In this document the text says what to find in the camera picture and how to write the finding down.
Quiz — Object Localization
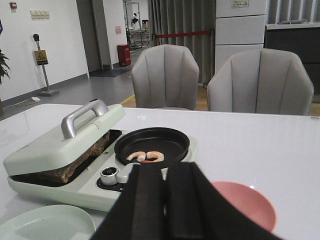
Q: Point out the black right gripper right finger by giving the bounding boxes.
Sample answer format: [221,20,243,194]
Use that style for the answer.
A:
[166,162,279,240]

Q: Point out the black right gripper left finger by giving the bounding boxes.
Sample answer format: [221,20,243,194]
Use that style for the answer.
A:
[91,164,165,240]

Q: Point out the pink shrimp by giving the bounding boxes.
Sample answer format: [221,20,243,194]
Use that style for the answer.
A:
[145,151,165,163]
[126,151,147,162]

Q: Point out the bread slice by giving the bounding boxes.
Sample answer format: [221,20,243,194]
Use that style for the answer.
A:
[11,131,111,187]

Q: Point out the mint green sandwich maker lid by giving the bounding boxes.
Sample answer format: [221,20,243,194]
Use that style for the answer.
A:
[3,99,125,176]

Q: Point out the mint green breakfast maker base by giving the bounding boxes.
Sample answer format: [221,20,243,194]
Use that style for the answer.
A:
[8,129,198,212]

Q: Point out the left silver control knob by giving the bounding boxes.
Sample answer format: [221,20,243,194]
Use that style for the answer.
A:
[100,166,119,186]

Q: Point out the pink bowl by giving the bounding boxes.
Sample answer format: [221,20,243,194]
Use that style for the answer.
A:
[211,180,277,232]

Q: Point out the black round frying pan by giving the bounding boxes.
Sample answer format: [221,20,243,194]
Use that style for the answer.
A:
[114,127,190,169]

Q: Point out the mint green round plate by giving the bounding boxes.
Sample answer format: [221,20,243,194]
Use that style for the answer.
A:
[0,204,96,240]

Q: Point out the left grey upholstered chair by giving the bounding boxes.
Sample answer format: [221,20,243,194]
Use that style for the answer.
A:
[131,44,200,110]

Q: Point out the grey upholstered chair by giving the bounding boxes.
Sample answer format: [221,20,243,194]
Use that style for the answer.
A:
[207,48,314,116]
[131,44,200,110]

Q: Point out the right grey upholstered chair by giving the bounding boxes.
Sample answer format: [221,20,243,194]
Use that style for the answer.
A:
[207,48,314,116]

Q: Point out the red trash bin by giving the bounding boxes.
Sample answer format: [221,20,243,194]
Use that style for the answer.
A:
[117,44,131,67]

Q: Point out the yellow warning sign stand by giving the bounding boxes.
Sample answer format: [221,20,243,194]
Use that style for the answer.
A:
[32,33,59,97]

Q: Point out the white refrigerator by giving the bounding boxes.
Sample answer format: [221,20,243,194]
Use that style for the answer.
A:
[215,0,267,71]

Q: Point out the grey curtain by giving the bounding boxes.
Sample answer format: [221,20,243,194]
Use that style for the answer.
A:
[147,0,217,83]

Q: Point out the green plant leaves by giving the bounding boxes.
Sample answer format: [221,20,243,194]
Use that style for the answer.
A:
[0,49,11,84]

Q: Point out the dark grey kitchen counter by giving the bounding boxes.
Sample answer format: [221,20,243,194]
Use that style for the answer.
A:
[264,23,320,95]

